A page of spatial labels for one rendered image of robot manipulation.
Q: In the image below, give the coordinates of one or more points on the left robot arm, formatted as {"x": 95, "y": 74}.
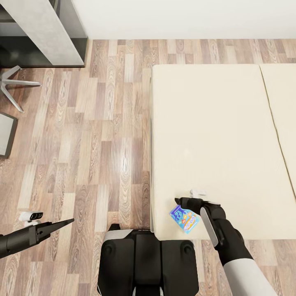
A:
{"x": 33, "y": 233}

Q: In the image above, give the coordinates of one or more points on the board game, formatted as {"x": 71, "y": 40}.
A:
{"x": 185, "y": 218}

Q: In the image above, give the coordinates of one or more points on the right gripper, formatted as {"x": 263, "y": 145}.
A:
{"x": 187, "y": 203}

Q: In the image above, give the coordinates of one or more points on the swivel chair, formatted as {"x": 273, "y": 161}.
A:
{"x": 4, "y": 81}

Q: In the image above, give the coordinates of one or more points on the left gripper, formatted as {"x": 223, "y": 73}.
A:
{"x": 29, "y": 236}

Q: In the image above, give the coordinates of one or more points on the desk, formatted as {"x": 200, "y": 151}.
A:
{"x": 56, "y": 38}

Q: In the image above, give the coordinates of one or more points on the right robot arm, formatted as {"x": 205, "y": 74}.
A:
{"x": 243, "y": 274}

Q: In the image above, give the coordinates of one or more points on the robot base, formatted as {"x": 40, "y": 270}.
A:
{"x": 136, "y": 258}

